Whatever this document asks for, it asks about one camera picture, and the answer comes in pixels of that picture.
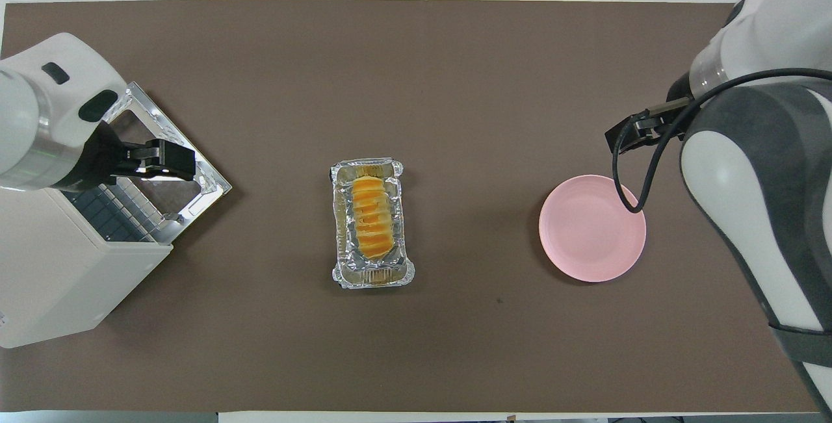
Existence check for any pink round plate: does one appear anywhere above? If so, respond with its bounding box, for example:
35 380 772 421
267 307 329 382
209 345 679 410
538 175 647 283

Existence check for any golden ridged bread loaf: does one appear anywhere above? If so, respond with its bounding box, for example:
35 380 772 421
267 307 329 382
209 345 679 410
351 176 397 260

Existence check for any aluminium foil tray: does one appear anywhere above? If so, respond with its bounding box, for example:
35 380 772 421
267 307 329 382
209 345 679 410
330 157 415 289

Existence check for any cream toaster oven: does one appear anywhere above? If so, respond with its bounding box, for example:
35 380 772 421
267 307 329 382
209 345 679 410
0 82 233 350

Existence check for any glass oven door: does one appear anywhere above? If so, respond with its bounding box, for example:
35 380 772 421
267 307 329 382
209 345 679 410
83 82 233 245

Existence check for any oven wire rack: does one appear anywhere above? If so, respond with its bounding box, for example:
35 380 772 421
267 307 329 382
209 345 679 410
62 179 163 245

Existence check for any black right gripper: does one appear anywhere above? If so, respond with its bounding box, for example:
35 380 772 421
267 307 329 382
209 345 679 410
604 72 697 154

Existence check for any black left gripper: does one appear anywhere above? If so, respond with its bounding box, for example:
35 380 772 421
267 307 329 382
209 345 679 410
62 121 197 191

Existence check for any brown table mat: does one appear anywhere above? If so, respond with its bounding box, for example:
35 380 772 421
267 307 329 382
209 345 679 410
0 0 820 413

